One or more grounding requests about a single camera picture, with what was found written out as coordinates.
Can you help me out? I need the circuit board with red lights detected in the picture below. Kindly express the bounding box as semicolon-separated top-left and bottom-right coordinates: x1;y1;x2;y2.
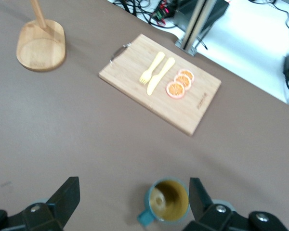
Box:
151;0;175;22

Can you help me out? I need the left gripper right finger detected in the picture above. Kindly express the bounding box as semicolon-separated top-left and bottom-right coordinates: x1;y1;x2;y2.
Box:
182;177;289;231

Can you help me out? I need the wooden mug tree stand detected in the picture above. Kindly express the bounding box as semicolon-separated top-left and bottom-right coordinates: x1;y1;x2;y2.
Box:
16;0;66;72

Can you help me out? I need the aluminium camera post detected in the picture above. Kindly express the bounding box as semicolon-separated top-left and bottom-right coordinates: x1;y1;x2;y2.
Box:
175;0;218;56

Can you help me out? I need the teal ribbed cup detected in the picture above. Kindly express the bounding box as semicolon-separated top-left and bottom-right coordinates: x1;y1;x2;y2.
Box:
137;177;191;227

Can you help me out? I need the yellow plastic fork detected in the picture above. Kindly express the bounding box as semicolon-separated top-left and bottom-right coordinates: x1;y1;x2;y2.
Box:
139;51;166;85

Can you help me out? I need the thin black cable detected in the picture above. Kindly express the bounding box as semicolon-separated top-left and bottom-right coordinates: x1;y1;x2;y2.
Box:
267;0;289;48

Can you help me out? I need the bamboo cutting board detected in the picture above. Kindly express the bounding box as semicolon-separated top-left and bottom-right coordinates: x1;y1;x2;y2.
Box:
98;33;223;138

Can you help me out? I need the black equipment box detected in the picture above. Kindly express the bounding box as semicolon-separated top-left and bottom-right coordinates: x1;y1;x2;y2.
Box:
175;0;230;35

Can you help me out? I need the orange slice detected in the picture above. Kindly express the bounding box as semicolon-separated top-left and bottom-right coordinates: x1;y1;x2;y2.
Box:
178;68;196;84
166;81;186;100
173;74;192;91

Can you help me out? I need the yellow plastic knife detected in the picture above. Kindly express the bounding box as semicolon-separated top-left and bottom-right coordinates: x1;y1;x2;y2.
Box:
146;57;176;96

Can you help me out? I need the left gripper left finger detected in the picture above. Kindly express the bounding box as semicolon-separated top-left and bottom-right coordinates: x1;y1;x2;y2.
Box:
0;176;81;231

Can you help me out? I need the tangled black cable bundle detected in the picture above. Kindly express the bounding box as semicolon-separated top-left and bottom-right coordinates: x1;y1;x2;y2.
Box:
110;0;184;29

